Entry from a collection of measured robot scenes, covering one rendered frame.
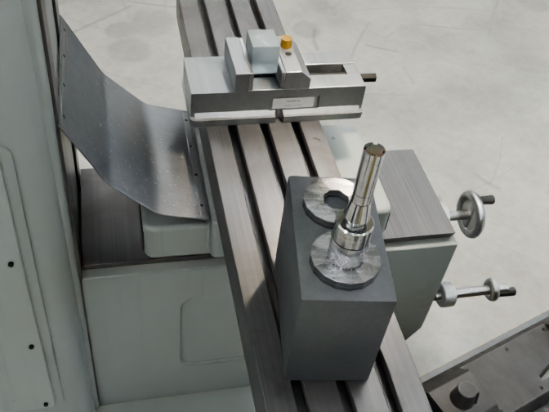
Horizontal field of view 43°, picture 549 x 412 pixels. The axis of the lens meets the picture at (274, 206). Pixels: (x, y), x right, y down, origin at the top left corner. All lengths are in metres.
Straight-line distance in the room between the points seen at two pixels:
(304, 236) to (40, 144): 0.43
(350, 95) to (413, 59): 2.01
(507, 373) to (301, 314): 0.72
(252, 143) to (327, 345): 0.52
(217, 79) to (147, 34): 1.98
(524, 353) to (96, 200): 0.94
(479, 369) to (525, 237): 1.24
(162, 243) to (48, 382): 0.40
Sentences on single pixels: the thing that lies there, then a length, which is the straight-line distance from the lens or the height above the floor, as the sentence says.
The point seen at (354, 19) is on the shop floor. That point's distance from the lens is 3.61.
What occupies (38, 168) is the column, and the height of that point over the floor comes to 1.01.
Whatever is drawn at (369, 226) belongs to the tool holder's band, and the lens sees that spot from 0.83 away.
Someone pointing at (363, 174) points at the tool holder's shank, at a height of 1.26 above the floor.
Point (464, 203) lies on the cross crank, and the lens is 1.76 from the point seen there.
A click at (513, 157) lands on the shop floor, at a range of 2.99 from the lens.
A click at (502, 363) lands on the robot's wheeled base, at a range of 1.51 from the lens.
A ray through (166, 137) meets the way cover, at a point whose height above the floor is 0.85.
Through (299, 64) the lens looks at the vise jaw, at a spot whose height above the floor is 1.02.
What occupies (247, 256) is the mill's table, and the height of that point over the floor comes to 0.91.
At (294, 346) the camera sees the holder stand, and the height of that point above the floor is 1.00.
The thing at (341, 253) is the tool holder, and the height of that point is 1.14.
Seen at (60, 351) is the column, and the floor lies 0.54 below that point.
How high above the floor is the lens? 1.76
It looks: 45 degrees down
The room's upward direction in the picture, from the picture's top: 8 degrees clockwise
